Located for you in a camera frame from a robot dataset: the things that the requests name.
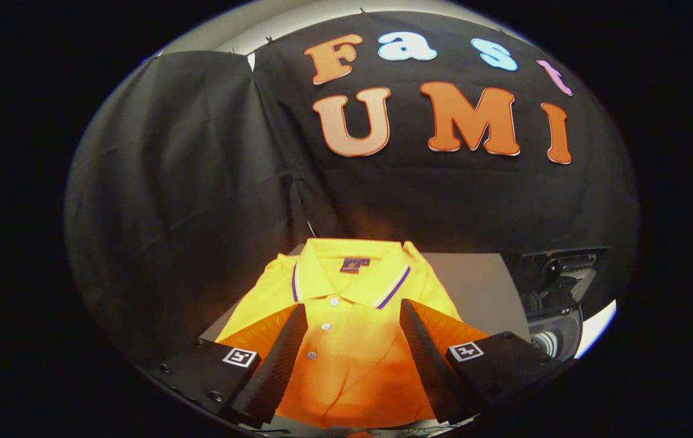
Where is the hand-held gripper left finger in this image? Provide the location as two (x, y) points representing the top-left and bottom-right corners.
(144, 303), (309, 429)

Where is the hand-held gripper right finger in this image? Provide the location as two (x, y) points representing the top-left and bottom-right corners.
(399, 298), (575, 426)

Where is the orange polo shirt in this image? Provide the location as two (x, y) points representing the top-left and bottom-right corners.
(215, 237), (464, 430)

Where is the grey washing machine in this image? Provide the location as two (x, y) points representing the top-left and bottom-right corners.
(504, 246), (613, 364)

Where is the dark glass washing machine lid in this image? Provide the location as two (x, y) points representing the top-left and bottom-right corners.
(504, 246), (611, 314)

